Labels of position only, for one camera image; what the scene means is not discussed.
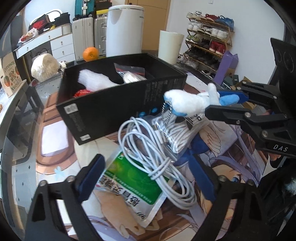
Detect white blue plush toy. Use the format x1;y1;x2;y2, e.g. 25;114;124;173
163;82;240;117

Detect green medicine granule packet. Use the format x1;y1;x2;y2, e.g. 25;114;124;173
95;149;166;228

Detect bagged white adidas socks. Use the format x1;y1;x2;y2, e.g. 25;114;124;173
151;110;209;160

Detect white charging cable bundle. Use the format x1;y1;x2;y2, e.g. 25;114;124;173
117;116;198;210

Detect red snack packet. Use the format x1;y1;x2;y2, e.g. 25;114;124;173
73;89;93;98

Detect bagged cream cotton pads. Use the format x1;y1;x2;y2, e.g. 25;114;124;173
114;63;146;84

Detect white foam wrap piece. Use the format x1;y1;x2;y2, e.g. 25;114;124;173
78;69;118;92

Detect anime print desk mat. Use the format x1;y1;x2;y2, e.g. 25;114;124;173
34;74;278;241

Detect purple yoga mat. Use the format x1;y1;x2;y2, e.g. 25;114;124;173
213;50;239;85

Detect shoe rack with shoes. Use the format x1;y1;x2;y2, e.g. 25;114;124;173
178;11;234;80

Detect cream tumbler cup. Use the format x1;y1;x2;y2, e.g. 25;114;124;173
158;30;184;65

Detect wooden door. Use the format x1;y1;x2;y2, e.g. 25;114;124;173
125;0;171;50

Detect black storage box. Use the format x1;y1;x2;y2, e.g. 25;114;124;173
56;53;187;145

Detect fruit carton box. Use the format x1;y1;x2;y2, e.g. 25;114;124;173
0;52;22;97

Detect wrapped white cabbage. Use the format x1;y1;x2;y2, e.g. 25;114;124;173
31;53;60;82

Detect large white cylindrical appliance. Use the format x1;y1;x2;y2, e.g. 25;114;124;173
106;4;144;57

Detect orange fruit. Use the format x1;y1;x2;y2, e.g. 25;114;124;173
83;47;99;62

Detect silver suitcase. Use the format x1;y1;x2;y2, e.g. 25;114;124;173
94;16;107;56

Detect white desk with drawers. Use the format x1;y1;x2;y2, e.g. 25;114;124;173
14;24;76;62

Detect black yellow boxes stack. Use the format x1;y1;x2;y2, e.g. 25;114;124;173
95;0;112;15

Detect white suitcase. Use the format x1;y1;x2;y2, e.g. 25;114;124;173
72;18;94;60

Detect teal suitcase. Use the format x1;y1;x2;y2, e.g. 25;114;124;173
75;0;95;19

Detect white handled knife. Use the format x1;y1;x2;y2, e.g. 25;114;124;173
59;61;67;69

